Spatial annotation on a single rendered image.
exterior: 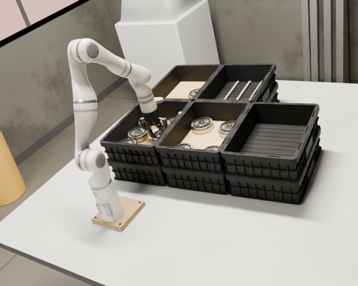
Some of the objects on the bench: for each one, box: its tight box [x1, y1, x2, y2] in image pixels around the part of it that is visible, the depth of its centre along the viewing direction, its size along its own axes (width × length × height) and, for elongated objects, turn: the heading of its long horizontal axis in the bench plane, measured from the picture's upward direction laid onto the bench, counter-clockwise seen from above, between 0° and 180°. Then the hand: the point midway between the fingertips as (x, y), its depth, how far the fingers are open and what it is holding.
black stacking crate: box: [107, 161, 169, 187], centre depth 215 cm, size 40×30×12 cm
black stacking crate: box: [161, 166, 231, 195], centre depth 201 cm, size 40×30×12 cm
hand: (157, 134), depth 208 cm, fingers open, 5 cm apart
